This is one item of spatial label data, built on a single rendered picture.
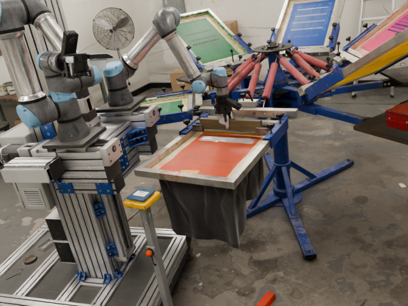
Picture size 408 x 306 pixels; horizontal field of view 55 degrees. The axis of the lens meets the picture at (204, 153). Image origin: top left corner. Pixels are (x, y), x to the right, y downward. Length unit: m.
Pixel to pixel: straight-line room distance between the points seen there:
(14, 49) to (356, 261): 2.35
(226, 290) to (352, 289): 0.78
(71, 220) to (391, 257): 2.06
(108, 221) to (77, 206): 0.21
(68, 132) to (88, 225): 0.72
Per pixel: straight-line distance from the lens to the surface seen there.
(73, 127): 1.94
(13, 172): 2.07
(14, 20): 1.81
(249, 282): 2.74
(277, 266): 2.85
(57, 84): 1.61
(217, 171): 2.01
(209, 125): 2.46
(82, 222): 2.47
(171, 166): 2.16
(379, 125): 2.45
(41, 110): 1.85
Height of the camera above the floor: 1.86
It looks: 24 degrees down
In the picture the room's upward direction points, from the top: 9 degrees counter-clockwise
